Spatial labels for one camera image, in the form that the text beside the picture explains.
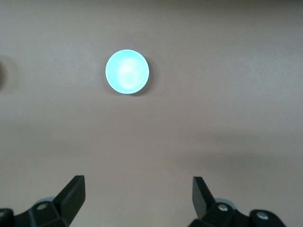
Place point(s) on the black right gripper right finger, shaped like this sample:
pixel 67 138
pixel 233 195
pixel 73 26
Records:
pixel 213 210

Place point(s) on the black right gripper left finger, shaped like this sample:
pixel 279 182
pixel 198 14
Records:
pixel 59 205

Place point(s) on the light blue bowl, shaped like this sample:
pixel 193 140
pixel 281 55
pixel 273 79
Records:
pixel 127 72

